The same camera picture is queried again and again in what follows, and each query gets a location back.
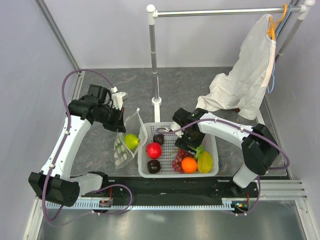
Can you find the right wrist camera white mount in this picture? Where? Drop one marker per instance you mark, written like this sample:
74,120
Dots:
163,130

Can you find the white cloth garment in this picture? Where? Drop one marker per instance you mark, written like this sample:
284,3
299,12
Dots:
245,86

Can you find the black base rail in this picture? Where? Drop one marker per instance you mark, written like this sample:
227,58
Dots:
215,186

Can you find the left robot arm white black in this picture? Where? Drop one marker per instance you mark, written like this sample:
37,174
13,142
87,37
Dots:
54,183

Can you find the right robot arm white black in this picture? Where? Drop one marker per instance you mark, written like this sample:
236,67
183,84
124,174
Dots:
259,148

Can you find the clear zip top bag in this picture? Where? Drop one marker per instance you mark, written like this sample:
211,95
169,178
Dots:
133,125

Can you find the white slotted cable duct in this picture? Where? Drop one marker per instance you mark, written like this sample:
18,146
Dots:
96,204

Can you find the light green pear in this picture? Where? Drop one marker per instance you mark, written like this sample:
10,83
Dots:
131,141

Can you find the big red apple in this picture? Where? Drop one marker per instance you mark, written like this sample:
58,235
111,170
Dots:
154,150

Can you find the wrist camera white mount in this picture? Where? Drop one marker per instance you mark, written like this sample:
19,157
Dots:
163,130
117,98

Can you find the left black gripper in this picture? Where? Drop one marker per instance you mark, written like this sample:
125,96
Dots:
120,127

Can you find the purple grape bunch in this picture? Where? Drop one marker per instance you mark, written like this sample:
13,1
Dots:
176,163

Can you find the yellow starfruit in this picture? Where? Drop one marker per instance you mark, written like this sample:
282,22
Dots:
205,162

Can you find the green lettuce toy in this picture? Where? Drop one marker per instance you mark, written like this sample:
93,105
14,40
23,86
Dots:
197,151

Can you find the orange clothes hanger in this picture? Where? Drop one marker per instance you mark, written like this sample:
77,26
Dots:
271,32

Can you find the metal clothes rack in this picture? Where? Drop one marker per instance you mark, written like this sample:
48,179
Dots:
302,11

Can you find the dark mangosteen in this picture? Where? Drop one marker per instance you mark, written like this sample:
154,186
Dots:
153,166
159,138

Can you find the orange fruit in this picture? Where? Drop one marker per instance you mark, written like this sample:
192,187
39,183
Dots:
189,165

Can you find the white plastic mesh basket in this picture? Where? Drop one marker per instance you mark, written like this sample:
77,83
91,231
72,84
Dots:
169,152

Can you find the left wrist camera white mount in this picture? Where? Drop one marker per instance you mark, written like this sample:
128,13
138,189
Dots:
117,98

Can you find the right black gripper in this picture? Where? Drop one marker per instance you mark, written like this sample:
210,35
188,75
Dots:
181,142

